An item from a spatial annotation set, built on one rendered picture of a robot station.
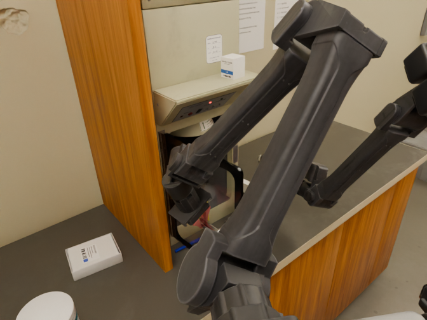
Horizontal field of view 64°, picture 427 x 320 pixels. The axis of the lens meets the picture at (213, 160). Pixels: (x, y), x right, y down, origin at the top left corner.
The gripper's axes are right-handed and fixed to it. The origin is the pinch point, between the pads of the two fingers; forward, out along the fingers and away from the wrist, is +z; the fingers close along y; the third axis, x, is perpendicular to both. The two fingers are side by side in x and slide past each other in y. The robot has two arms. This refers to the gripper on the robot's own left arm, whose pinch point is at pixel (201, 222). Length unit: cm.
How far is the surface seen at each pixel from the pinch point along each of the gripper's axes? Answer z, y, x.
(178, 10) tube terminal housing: -40, -33, -21
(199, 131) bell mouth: -3.5, -23.6, -22.5
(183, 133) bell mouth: -5.3, -19.7, -25.4
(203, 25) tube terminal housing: -33, -38, -21
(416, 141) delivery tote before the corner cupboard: 192, -222, -21
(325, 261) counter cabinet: 71, -33, 10
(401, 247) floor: 179, -110, 14
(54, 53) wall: -34, -11, -66
